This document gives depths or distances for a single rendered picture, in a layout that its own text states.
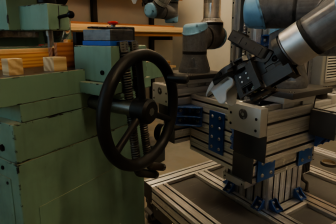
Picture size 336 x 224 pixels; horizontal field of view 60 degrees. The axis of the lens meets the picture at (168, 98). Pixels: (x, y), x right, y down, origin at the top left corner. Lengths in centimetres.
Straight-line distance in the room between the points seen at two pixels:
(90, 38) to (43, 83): 17
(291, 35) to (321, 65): 87
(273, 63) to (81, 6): 332
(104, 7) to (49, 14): 312
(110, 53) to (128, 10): 351
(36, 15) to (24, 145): 37
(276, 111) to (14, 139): 72
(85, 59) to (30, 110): 19
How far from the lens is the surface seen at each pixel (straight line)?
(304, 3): 66
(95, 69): 76
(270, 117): 94
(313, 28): 57
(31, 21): 93
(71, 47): 85
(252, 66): 60
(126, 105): 71
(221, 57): 433
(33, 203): 78
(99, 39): 76
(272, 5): 67
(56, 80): 74
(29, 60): 88
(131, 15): 425
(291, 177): 154
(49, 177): 78
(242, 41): 65
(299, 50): 57
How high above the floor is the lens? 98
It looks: 12 degrees down
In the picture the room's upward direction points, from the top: straight up
